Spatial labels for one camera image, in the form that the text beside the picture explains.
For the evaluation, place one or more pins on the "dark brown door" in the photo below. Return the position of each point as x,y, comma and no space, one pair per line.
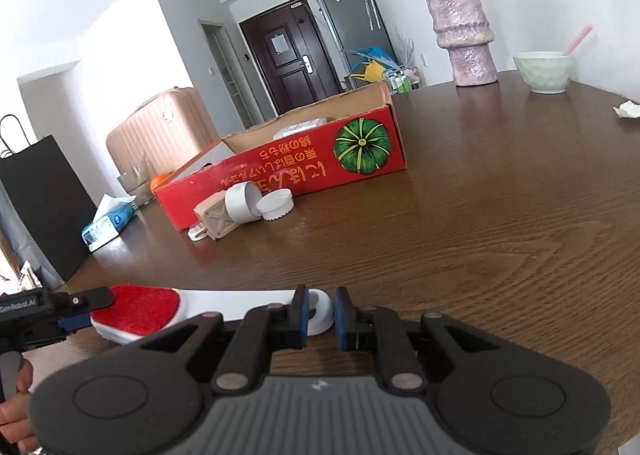
291,55

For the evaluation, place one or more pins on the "white cylindrical container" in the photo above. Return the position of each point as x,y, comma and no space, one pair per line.
241,202

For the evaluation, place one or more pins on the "pink spoon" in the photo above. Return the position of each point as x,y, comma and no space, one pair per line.
580,37

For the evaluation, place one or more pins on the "pink suitcase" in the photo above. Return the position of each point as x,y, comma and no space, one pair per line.
165,132

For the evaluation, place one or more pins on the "white ridged lid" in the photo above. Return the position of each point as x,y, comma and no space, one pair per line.
276,204

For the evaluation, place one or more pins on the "pink textured vase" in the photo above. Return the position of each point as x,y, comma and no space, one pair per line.
461,28

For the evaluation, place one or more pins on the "white wipes canister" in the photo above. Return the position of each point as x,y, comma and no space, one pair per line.
299,128

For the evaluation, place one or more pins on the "yellow watering can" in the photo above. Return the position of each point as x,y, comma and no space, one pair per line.
373,72

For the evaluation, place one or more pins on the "crumpled white tissue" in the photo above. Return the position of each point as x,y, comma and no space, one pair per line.
628,110

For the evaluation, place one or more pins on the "blue tissue pack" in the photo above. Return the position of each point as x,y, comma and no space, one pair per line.
112,215

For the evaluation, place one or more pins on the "beige power adapter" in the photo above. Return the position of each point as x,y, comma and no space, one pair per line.
213,219

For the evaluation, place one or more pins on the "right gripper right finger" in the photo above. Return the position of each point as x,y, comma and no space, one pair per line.
390,341

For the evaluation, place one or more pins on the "clear glass cup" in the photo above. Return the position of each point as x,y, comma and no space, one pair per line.
136,182

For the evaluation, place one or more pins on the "red white lint brush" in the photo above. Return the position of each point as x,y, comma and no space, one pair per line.
140,311

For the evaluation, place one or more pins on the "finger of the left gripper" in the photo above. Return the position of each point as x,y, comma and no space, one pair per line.
71,324
80,303

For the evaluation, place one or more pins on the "orange fruit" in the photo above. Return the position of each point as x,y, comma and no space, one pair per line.
158,180

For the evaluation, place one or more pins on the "white ceramic cup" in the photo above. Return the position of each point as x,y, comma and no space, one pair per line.
545,72

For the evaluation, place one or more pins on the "red orange cardboard box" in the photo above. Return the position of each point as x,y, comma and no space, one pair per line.
361,141

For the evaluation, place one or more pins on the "person left hand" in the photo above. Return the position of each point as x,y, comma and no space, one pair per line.
16,427

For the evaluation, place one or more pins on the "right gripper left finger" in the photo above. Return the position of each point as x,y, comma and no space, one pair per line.
263,331

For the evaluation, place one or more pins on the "grey refrigerator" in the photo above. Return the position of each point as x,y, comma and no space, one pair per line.
355,25

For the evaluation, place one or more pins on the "black paper bag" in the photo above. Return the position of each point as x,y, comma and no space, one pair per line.
44,208

